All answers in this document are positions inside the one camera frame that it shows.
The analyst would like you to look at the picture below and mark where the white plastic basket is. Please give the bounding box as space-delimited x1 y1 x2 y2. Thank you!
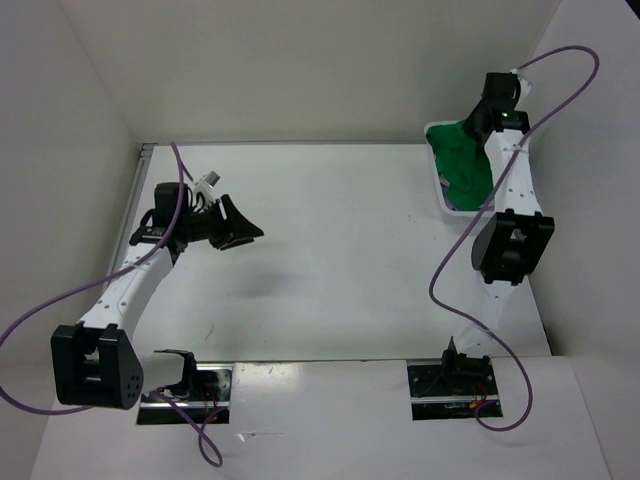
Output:
423 118 531 218

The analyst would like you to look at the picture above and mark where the green t shirt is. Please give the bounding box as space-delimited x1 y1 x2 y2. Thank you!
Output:
425 120 493 211

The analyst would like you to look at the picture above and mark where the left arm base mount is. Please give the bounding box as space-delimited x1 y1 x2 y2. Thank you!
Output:
136 363 233 426

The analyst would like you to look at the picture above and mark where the lavender t shirt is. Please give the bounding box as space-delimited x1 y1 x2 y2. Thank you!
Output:
445 199 475 212

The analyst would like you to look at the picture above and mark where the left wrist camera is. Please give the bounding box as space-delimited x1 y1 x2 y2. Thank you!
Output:
192 171 220 204

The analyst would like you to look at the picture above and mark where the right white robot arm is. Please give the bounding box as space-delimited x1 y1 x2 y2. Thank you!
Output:
438 72 555 394

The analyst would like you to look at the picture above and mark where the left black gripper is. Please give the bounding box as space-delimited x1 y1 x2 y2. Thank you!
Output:
180 194 264 251

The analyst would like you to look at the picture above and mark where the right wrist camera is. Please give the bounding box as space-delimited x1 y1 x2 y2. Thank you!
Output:
510 68 532 106

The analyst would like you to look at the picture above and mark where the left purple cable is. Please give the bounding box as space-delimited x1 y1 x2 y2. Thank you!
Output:
0 140 224 469

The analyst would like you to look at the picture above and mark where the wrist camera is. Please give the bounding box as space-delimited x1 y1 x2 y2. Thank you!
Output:
510 68 532 106
192 171 220 204

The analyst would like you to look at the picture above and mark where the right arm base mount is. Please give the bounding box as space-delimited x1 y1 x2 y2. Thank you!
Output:
406 360 503 421

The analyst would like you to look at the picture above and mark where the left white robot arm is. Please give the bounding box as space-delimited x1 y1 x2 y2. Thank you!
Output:
51 183 264 410

